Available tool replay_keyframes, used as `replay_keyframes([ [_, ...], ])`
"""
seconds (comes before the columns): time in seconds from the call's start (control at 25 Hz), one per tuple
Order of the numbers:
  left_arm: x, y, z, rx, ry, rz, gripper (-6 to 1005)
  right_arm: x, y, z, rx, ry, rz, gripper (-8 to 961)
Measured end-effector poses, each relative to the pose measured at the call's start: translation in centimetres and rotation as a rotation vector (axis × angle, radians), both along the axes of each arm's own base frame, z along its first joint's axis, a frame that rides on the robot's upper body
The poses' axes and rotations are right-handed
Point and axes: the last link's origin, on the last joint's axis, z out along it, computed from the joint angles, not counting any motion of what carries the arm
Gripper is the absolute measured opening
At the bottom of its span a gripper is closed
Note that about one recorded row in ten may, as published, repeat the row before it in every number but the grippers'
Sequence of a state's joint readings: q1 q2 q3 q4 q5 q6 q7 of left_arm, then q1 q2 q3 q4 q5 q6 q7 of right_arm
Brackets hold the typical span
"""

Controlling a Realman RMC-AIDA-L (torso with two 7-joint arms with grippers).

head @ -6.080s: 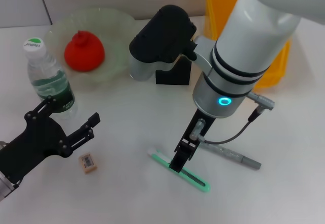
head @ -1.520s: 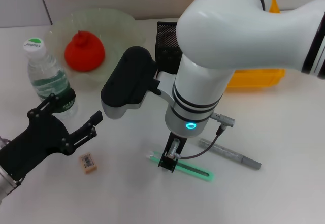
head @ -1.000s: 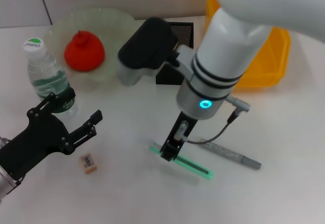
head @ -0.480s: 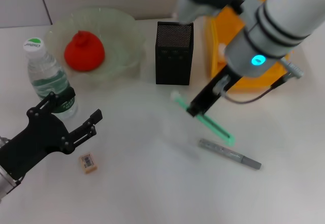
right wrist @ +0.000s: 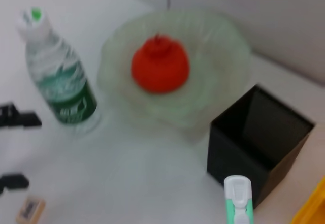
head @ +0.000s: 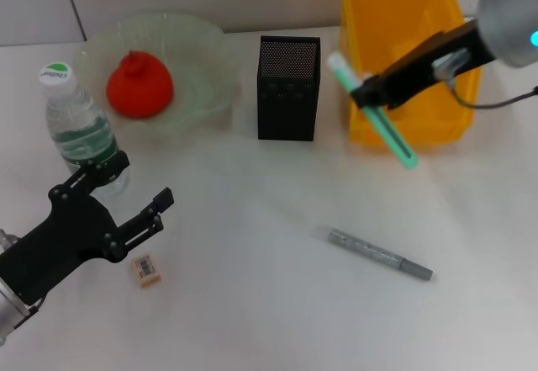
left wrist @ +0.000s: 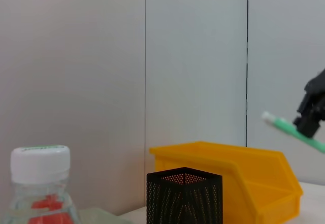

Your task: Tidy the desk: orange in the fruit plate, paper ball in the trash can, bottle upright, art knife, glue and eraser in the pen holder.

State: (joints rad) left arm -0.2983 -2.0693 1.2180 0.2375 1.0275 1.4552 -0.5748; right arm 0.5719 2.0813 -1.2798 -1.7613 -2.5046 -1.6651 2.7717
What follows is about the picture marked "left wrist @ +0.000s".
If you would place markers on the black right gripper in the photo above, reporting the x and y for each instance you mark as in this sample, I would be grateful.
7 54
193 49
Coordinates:
317 92

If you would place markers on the green utility knife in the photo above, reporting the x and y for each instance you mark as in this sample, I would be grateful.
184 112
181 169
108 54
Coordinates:
279 121

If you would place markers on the clear green-label water bottle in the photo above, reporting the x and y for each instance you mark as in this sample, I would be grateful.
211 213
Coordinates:
40 163

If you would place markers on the black mesh pen holder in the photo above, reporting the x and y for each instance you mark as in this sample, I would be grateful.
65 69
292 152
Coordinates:
182 203

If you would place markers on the yellow plastic bin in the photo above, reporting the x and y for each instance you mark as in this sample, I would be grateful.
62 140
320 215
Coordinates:
266 183

